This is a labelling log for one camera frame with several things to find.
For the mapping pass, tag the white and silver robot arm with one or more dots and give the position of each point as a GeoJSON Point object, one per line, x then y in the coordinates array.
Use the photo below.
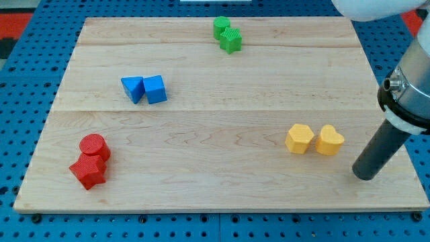
{"type": "Point", "coordinates": [404, 93]}

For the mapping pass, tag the light wooden board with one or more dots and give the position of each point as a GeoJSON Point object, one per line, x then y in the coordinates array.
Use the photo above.
{"type": "Point", "coordinates": [218, 143]}

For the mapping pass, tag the red cylinder block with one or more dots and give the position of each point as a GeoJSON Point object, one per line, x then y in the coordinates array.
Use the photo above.
{"type": "Point", "coordinates": [94, 144]}

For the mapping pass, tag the green star block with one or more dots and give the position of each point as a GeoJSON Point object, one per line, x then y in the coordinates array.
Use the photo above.
{"type": "Point", "coordinates": [231, 40]}

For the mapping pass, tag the yellow heart block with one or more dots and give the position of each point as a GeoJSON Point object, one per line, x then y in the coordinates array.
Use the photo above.
{"type": "Point", "coordinates": [329, 141]}

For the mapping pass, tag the blue cube block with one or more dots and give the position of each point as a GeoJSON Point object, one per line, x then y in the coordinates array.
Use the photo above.
{"type": "Point", "coordinates": [155, 89]}

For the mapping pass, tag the red star block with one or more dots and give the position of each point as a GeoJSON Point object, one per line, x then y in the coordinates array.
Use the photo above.
{"type": "Point", "coordinates": [89, 170]}

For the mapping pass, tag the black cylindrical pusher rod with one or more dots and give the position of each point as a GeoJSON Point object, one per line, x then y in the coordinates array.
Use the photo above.
{"type": "Point", "coordinates": [381, 148]}

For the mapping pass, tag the yellow hexagon block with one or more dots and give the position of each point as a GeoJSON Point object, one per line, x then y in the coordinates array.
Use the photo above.
{"type": "Point", "coordinates": [299, 138]}

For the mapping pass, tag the green cylinder block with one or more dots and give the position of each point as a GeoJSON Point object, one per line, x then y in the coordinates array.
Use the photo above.
{"type": "Point", "coordinates": [219, 25]}

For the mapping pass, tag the blue triangle block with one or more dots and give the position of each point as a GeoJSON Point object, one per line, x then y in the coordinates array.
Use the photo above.
{"type": "Point", "coordinates": [133, 88]}

